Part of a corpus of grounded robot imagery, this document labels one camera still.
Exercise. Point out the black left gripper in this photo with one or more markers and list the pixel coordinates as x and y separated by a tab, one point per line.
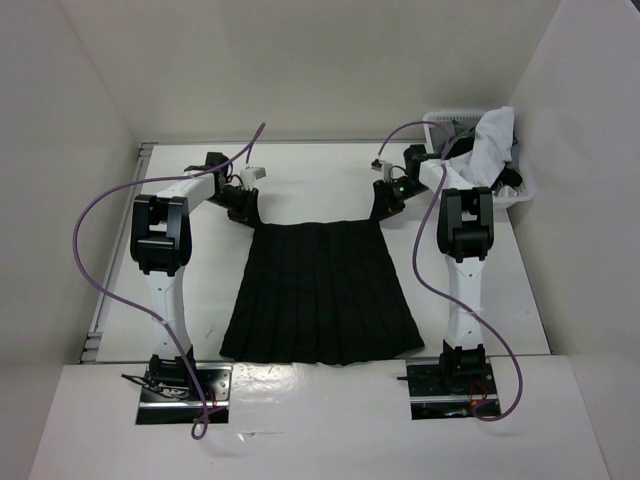
249	212

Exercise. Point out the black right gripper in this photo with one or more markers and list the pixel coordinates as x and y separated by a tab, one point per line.
383	201

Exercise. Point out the black pleated skirt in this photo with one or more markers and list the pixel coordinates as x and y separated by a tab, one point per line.
323	293

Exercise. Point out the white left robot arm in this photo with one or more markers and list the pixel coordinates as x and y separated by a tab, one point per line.
161	245

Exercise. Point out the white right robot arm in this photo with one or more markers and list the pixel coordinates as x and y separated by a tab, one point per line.
464	235

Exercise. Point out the white plastic basket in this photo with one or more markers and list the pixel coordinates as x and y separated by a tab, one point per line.
442	128

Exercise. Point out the white skirt in basket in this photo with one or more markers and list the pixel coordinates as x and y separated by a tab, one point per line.
477	158

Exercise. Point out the dark garment in basket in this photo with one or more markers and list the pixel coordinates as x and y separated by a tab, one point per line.
511	175

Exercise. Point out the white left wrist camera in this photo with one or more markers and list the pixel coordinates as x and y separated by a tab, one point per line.
250	175

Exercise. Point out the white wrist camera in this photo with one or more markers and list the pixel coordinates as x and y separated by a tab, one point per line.
250	175
384	167

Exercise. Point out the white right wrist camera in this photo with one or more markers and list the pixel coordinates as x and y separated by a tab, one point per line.
384	167

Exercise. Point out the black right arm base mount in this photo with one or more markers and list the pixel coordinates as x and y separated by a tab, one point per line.
432	396

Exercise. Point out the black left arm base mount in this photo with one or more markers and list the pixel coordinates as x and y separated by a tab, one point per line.
166	404

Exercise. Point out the aluminium table edge rail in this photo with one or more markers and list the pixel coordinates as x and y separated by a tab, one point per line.
95	332

